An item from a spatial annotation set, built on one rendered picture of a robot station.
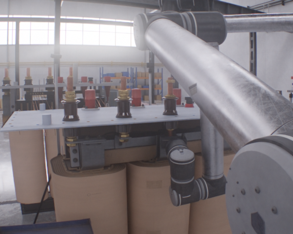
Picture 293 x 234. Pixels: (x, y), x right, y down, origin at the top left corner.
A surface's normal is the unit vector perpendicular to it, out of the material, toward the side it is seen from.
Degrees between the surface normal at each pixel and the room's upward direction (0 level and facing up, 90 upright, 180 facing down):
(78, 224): 90
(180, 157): 19
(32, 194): 90
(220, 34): 122
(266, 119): 48
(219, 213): 90
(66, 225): 90
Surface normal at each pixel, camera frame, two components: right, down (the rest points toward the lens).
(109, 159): 0.41, 0.11
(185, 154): -0.07, -0.94
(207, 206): -0.11, 0.13
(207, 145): -0.58, 0.24
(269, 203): -0.97, 0.15
